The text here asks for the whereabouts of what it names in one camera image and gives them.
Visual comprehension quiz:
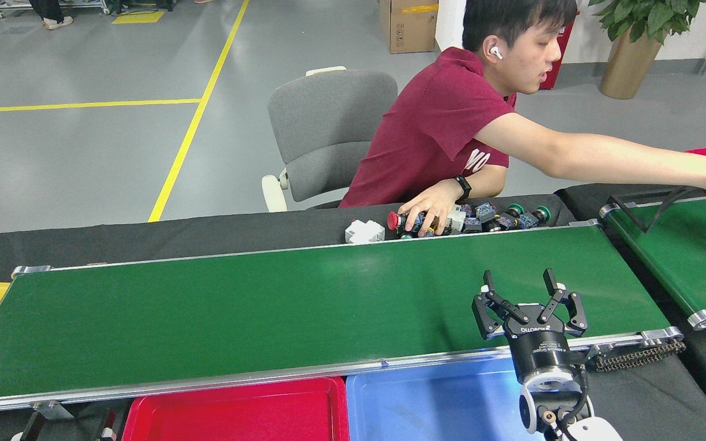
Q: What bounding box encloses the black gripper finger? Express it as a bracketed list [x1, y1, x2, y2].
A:
[537, 268, 589, 339]
[472, 269, 530, 341]

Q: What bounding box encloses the red plastic tray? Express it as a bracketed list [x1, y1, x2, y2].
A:
[121, 377, 351, 441]

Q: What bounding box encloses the black drive chain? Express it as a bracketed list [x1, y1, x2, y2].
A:
[592, 340, 687, 373]

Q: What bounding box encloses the black metal bracket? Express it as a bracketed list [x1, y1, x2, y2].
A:
[605, 186, 706, 233]

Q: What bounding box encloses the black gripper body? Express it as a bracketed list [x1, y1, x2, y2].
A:
[503, 303, 574, 383]

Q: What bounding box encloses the background person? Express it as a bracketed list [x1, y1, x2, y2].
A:
[28, 0, 75, 30]

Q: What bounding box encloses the short green conveyor belt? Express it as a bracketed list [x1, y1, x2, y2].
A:
[598, 195, 706, 331]

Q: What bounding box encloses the red fire extinguisher cabinet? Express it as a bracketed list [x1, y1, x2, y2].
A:
[539, 11, 580, 91]

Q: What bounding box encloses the blue plastic tray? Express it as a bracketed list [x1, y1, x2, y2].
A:
[346, 355, 528, 441]

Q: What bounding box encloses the silver metal cart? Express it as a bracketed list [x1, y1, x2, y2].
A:
[0, 0, 112, 18]

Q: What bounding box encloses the green plant in gold pot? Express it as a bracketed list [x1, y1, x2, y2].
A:
[587, 0, 706, 100]

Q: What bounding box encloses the long green conveyor belt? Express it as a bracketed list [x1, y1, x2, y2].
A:
[0, 219, 685, 420]

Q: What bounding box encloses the grey office chair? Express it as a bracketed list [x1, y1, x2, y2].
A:
[261, 66, 400, 213]

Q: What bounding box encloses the person's left hand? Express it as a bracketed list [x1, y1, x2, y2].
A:
[398, 179, 465, 238]

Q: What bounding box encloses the brown cardboard box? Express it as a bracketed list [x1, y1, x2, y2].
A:
[379, 0, 439, 55]

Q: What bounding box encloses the red head push button switch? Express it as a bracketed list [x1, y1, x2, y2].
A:
[387, 211, 430, 238]

